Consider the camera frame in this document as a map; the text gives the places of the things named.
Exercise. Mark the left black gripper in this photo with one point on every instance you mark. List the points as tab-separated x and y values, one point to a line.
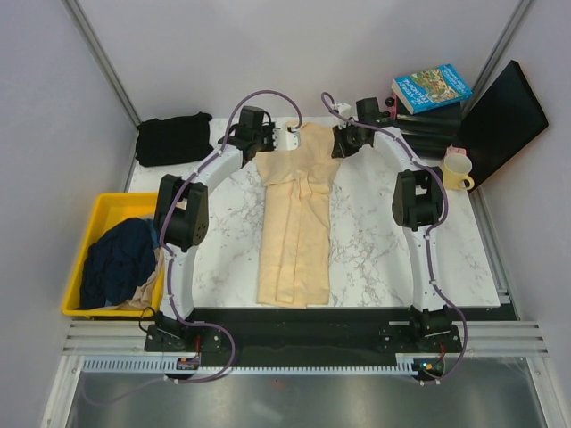
269	131

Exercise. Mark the yellow plastic bin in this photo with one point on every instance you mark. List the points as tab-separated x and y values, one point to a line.
108	210

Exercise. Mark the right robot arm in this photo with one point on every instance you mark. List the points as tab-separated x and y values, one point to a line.
419	206

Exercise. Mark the navy blue t-shirt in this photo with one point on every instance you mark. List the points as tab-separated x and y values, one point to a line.
117	264

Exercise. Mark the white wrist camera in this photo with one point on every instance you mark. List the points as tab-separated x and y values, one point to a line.
286	139
342	109

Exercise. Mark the colourful treehouse book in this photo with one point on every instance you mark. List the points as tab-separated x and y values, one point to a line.
430	89

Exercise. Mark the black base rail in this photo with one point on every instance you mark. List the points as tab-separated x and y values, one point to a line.
305	338

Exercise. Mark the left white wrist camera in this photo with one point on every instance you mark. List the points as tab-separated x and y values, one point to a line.
286	139

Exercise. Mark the small pink box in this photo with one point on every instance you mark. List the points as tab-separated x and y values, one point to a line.
455	150

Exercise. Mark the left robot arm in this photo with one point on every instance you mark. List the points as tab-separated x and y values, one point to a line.
181	217

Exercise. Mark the black box with knobs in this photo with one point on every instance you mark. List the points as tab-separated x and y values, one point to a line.
428	133

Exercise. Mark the white slotted cable duct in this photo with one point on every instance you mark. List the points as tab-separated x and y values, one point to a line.
140	365

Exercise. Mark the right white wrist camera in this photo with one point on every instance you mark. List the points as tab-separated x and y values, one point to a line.
342	109

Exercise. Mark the yellow ceramic mug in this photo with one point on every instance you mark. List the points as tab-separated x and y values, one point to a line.
456	169

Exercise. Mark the black flat panel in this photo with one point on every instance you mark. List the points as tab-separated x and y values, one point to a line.
506	118

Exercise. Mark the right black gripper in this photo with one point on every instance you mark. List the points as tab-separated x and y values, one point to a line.
340	150

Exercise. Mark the cream yellow t-shirt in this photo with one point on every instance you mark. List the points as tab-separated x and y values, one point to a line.
294	260

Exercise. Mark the folded black t-shirt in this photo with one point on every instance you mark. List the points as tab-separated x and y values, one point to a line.
165	142

